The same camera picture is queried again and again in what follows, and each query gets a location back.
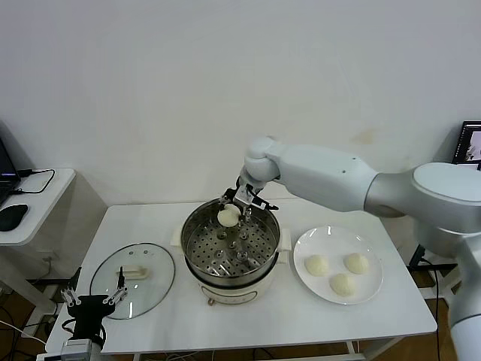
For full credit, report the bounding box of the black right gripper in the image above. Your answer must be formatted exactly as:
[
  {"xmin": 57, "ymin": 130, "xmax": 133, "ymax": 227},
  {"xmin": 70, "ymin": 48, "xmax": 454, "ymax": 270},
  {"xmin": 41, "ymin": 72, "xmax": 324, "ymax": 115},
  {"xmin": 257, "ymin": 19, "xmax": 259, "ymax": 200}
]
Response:
[{"xmin": 220, "ymin": 175, "xmax": 280, "ymax": 227}]

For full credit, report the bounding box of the grey laptop with dark screen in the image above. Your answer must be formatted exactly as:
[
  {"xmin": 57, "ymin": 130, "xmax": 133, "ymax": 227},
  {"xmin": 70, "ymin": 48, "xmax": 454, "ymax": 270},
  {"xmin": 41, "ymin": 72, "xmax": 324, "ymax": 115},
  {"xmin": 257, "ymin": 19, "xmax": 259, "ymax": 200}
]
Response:
[{"xmin": 452, "ymin": 120, "xmax": 481, "ymax": 165}]

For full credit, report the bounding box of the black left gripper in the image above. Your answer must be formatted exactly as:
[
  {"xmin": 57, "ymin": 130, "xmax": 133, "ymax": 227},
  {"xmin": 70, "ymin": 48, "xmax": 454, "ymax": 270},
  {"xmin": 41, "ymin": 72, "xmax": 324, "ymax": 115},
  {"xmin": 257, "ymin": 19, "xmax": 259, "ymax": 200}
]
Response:
[{"xmin": 59, "ymin": 265, "xmax": 129, "ymax": 341}]

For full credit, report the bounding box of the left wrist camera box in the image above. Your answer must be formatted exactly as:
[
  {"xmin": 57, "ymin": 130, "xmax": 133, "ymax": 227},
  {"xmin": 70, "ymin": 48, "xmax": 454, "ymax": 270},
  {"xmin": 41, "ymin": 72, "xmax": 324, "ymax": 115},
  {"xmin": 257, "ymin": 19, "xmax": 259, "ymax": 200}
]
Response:
[{"xmin": 59, "ymin": 339, "xmax": 94, "ymax": 361}]

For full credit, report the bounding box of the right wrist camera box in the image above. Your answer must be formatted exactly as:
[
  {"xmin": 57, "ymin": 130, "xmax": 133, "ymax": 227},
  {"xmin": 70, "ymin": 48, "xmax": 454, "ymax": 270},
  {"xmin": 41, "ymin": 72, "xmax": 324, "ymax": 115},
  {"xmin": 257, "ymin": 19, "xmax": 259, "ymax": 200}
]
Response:
[{"xmin": 233, "ymin": 187, "xmax": 257, "ymax": 207}]

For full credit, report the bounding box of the white side desk with mouse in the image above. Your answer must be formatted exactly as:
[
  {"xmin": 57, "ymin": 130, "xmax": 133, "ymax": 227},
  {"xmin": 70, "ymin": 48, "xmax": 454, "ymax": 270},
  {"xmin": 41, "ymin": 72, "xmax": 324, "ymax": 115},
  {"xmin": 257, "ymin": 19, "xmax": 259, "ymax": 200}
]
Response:
[{"xmin": 0, "ymin": 168, "xmax": 78, "ymax": 313}]

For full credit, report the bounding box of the stainless steel steamer basket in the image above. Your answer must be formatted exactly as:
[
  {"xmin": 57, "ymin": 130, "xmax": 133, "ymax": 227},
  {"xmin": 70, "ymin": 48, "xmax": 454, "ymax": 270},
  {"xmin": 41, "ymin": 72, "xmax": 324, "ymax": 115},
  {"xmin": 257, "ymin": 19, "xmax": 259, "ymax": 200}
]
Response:
[{"xmin": 181, "ymin": 196, "xmax": 282, "ymax": 286}]

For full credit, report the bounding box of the white round plate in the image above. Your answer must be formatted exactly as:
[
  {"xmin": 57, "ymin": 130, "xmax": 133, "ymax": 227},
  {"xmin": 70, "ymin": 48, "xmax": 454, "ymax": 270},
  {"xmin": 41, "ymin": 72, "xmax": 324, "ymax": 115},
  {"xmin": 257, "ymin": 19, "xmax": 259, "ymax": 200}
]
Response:
[{"xmin": 292, "ymin": 226, "xmax": 385, "ymax": 305}]

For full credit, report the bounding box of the black looped laptop cable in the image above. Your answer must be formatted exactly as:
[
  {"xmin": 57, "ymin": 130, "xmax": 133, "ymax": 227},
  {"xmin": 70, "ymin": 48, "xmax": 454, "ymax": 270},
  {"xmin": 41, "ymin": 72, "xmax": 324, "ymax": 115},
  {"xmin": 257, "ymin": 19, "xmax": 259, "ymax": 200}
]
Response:
[{"xmin": 10, "ymin": 168, "xmax": 57, "ymax": 196}]

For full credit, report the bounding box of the white steamed baozi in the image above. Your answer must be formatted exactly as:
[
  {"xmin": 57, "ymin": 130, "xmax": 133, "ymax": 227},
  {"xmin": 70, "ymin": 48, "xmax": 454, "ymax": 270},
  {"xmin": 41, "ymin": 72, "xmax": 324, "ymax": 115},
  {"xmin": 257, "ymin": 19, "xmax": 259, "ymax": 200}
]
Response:
[
  {"xmin": 344, "ymin": 253, "xmax": 371, "ymax": 275},
  {"xmin": 217, "ymin": 205, "xmax": 241, "ymax": 229},
  {"xmin": 304, "ymin": 254, "xmax": 331, "ymax": 278},
  {"xmin": 329, "ymin": 273, "xmax": 357, "ymax": 296}
]

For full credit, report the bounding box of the white floor cable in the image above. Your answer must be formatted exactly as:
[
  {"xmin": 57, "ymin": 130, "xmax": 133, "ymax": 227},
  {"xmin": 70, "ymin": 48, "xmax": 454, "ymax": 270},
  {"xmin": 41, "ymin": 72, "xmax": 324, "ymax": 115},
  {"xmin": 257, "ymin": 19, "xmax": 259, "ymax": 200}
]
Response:
[{"xmin": 0, "ymin": 319, "xmax": 48, "ymax": 345}]

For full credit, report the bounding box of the round glass pot lid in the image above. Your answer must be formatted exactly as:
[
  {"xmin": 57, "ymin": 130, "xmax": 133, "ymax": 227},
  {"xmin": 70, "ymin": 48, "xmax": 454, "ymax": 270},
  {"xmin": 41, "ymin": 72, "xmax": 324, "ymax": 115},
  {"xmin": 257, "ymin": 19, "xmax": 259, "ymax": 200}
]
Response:
[{"xmin": 89, "ymin": 243, "xmax": 177, "ymax": 320}]

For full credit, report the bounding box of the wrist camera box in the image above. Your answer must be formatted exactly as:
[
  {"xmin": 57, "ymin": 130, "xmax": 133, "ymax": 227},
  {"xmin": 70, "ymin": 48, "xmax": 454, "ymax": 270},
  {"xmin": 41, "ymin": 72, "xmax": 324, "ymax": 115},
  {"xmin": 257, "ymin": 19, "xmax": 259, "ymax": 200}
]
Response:
[
  {"xmin": 59, "ymin": 339, "xmax": 94, "ymax": 361},
  {"xmin": 233, "ymin": 187, "xmax": 257, "ymax": 207}
]

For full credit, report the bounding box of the black computer mouse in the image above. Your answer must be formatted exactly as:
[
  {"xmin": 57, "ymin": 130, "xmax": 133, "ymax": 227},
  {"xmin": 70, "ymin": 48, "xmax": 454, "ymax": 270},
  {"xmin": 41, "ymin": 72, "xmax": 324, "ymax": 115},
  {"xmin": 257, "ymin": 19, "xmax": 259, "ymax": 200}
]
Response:
[{"xmin": 0, "ymin": 204, "xmax": 30, "ymax": 232}]

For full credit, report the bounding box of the black cable with adapter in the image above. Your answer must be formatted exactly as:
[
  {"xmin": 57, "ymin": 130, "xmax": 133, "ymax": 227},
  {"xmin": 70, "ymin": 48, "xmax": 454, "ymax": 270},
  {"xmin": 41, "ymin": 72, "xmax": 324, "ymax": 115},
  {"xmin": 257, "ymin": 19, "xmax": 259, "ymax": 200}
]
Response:
[{"xmin": 408, "ymin": 243, "xmax": 458, "ymax": 302}]

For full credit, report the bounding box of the black laptop with pink windows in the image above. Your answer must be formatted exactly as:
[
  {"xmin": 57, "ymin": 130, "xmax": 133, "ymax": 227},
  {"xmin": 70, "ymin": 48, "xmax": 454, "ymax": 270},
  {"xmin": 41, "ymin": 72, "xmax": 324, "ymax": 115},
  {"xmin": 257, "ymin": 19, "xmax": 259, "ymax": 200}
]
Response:
[{"xmin": 0, "ymin": 133, "xmax": 23, "ymax": 207}]

